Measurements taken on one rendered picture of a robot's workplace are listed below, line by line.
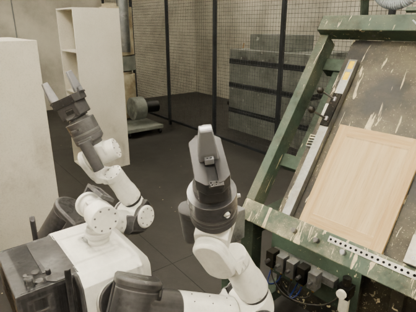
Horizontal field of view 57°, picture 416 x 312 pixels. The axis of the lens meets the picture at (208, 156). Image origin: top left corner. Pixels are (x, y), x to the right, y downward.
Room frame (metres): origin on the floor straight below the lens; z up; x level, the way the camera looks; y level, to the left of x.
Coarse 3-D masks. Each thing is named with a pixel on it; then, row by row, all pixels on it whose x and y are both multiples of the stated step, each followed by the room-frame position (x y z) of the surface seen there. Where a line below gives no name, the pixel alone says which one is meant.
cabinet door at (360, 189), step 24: (336, 144) 1.95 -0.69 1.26; (360, 144) 1.87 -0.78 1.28; (384, 144) 1.80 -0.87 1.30; (408, 144) 1.73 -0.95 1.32; (336, 168) 1.86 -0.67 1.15; (360, 168) 1.79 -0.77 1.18; (384, 168) 1.72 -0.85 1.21; (408, 168) 1.66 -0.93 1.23; (312, 192) 1.85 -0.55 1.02; (336, 192) 1.78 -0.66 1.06; (360, 192) 1.71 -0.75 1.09; (384, 192) 1.64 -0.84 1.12; (312, 216) 1.76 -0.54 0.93; (336, 216) 1.69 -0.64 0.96; (360, 216) 1.63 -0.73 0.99; (384, 216) 1.57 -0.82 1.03; (360, 240) 1.55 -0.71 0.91; (384, 240) 1.50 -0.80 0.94
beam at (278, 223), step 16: (256, 208) 1.94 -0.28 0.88; (256, 224) 1.88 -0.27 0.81; (272, 224) 1.82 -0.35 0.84; (288, 224) 1.77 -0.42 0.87; (304, 224) 1.73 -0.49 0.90; (304, 240) 1.67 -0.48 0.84; (320, 240) 1.63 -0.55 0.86; (336, 256) 1.54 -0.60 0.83; (352, 256) 1.50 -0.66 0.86; (384, 256) 1.43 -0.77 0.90; (368, 272) 1.42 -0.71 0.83; (384, 272) 1.39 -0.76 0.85; (400, 288) 1.32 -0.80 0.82
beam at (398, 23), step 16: (336, 16) 2.40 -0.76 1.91; (352, 16) 2.33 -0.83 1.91; (368, 16) 2.26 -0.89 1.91; (384, 16) 2.19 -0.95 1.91; (400, 16) 2.13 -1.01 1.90; (320, 32) 2.44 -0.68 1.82; (336, 32) 2.36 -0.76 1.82; (352, 32) 2.28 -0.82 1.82; (368, 32) 2.21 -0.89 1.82; (384, 32) 2.15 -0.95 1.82; (400, 32) 2.09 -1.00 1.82
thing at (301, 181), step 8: (344, 72) 2.18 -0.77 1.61; (352, 72) 2.16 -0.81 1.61; (344, 80) 2.15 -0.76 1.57; (344, 88) 2.12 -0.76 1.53; (344, 96) 2.12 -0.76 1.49; (336, 112) 2.07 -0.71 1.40; (320, 128) 2.04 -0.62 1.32; (328, 128) 2.02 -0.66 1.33; (320, 136) 2.01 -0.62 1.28; (312, 144) 2.01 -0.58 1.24; (320, 144) 1.98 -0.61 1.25; (312, 152) 1.98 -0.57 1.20; (320, 152) 1.98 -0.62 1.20; (312, 160) 1.94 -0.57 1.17; (304, 168) 1.94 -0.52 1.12; (312, 168) 1.94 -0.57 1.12; (304, 176) 1.91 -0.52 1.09; (296, 184) 1.91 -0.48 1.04; (304, 184) 1.89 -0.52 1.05; (296, 192) 1.88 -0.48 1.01; (288, 200) 1.87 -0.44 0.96; (296, 200) 1.85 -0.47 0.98; (288, 208) 1.84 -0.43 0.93; (296, 208) 1.85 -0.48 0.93
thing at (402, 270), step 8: (328, 240) 1.60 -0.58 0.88; (336, 240) 1.58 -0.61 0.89; (344, 248) 1.54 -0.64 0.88; (352, 248) 1.52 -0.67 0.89; (368, 256) 1.46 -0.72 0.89; (376, 256) 1.44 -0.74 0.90; (384, 264) 1.40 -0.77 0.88; (392, 264) 1.39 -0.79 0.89; (400, 272) 1.35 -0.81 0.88; (408, 272) 1.34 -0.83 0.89
